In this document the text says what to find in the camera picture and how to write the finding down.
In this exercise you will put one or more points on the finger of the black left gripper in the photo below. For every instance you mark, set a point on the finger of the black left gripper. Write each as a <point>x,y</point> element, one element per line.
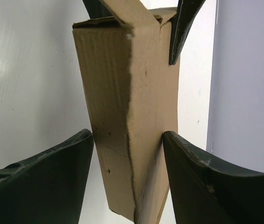
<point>181,25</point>
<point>96,9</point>

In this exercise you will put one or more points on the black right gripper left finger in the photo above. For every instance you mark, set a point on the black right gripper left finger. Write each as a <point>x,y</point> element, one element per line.
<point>49,187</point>

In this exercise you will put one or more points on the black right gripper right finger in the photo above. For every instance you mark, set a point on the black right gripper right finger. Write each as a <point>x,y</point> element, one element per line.
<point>206,189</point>

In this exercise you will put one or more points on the brown cardboard box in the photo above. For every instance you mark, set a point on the brown cardboard box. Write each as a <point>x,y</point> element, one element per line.
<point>132,98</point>

